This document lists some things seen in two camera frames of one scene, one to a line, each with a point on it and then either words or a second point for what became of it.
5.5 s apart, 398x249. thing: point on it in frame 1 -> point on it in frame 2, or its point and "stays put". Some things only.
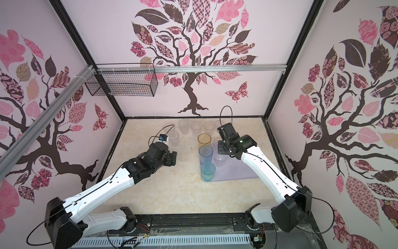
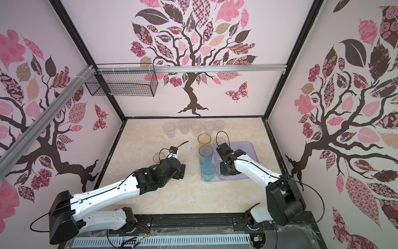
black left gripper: [170, 158] -> [180, 174]
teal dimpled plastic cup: [208, 169] stays put
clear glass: [215, 141] stays put
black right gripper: [220, 151] -> [223, 171]
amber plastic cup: [204, 139] stays put
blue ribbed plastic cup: [205, 152] stays put
